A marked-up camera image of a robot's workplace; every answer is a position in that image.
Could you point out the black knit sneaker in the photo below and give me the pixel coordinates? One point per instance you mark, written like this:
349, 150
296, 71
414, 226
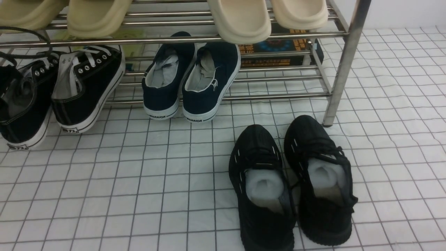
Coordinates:
265, 204
324, 174

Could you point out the navy slip-on shoe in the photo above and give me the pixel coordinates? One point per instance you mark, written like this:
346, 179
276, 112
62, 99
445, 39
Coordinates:
215, 68
163, 78

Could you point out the white checked floor cloth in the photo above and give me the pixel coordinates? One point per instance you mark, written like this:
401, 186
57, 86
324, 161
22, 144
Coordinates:
133, 184

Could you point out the cream foam slipper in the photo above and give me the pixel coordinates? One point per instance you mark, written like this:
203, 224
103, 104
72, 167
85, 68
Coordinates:
241, 21
300, 14

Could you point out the cream foam slipper left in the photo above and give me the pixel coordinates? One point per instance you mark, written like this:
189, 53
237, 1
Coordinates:
241, 21

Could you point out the black orange book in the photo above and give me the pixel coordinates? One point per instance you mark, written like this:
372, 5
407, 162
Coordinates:
275, 54

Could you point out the olive foam slipper right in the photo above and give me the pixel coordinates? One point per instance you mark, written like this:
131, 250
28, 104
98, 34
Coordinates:
96, 18

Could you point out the cream foam slipper right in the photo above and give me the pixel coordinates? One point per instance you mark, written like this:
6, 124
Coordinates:
300, 14

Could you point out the black canvas sneaker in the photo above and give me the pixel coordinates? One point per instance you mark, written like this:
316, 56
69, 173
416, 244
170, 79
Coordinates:
85, 80
25, 105

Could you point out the steel shoe rack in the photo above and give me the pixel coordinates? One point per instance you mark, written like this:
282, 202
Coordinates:
350, 33

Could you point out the navy slip-on shoe right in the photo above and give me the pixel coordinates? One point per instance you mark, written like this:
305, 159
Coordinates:
215, 68

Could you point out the black knit sneaker left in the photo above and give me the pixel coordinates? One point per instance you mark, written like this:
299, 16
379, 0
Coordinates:
265, 204

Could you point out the black knit sneaker right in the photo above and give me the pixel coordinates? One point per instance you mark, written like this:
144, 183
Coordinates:
324, 174

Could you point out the navy slip-on shoe left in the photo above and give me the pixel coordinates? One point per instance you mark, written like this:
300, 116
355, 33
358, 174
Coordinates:
163, 78

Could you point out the olive foam slipper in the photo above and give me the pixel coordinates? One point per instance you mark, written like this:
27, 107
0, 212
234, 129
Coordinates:
30, 14
96, 18

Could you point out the olive foam slipper left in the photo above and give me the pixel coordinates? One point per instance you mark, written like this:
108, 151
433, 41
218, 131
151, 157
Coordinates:
30, 14

